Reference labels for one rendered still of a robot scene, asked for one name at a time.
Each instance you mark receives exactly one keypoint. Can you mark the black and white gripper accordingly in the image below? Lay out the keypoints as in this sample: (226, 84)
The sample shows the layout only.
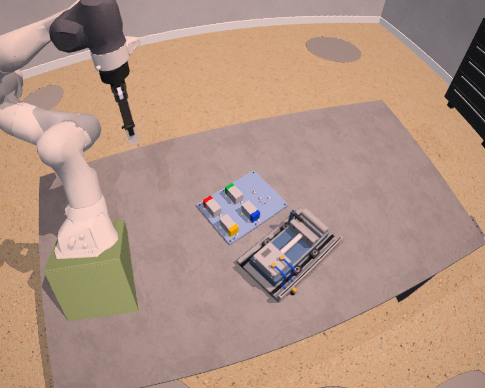
(116, 78)

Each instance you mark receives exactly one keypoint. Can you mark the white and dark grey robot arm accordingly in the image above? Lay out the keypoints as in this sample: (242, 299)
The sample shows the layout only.
(93, 24)

